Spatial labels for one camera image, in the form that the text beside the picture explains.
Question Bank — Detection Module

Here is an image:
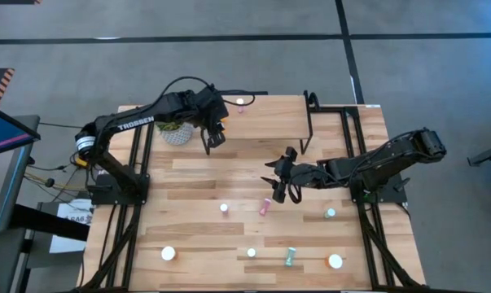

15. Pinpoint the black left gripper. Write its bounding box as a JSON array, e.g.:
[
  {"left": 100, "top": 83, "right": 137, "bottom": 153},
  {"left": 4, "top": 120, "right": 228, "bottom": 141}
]
[{"left": 195, "top": 85, "right": 230, "bottom": 149}]

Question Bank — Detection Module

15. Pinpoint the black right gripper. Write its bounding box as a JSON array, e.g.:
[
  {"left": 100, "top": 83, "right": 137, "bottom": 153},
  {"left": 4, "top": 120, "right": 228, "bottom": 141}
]
[{"left": 260, "top": 146, "right": 332, "bottom": 203}]

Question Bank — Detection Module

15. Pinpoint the large orange medicine bottle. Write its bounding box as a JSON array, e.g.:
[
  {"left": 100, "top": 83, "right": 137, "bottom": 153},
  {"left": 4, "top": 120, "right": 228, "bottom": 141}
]
[
  {"left": 325, "top": 253, "right": 344, "bottom": 270},
  {"left": 160, "top": 245, "right": 178, "bottom": 262}
]

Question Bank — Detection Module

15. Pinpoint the wooden shelf with black legs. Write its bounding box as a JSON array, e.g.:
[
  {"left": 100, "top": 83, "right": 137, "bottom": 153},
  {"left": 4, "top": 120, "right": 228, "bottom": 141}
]
[{"left": 199, "top": 90, "right": 314, "bottom": 156}]

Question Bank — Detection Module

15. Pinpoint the green plant in patterned pot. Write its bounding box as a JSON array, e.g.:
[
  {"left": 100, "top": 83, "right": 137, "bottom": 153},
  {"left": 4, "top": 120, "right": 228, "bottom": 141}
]
[{"left": 157, "top": 120, "right": 194, "bottom": 147}]

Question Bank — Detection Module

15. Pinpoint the white paper sheet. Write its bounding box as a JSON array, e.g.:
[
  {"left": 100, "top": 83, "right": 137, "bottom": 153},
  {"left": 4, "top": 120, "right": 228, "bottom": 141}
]
[{"left": 49, "top": 198, "right": 94, "bottom": 254}]

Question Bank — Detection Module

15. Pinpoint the black cart beam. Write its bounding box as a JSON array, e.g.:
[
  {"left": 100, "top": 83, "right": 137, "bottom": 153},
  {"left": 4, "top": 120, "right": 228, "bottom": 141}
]
[{"left": 9, "top": 203, "right": 90, "bottom": 242}]

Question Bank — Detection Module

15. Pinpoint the blue screen monitor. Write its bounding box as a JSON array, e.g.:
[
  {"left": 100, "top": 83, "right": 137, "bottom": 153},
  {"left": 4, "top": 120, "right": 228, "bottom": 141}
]
[{"left": 0, "top": 101, "right": 42, "bottom": 159}]

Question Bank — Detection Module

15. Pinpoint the grey metal stand leg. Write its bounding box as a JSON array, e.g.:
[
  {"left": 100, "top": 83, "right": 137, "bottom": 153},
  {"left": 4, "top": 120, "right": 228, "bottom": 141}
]
[{"left": 467, "top": 141, "right": 491, "bottom": 168}]

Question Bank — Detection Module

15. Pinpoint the black aluminium table frame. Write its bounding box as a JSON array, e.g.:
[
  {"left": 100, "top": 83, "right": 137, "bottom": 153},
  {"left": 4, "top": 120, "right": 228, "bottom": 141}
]
[{"left": 76, "top": 90, "right": 427, "bottom": 293}]

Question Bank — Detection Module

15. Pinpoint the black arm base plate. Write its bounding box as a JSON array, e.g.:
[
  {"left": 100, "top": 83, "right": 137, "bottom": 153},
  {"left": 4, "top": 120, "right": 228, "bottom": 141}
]
[
  {"left": 350, "top": 178, "right": 408, "bottom": 204},
  {"left": 90, "top": 174, "right": 149, "bottom": 206}
]

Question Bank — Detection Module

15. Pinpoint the thin black floor cable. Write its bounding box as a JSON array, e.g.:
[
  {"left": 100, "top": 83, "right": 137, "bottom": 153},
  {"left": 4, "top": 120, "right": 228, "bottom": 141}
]
[{"left": 38, "top": 120, "right": 87, "bottom": 131}]

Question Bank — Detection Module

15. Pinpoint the yellow cable bundle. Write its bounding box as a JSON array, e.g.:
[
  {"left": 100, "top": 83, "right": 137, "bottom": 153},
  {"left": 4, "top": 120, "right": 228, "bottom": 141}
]
[{"left": 24, "top": 169, "right": 91, "bottom": 195}]

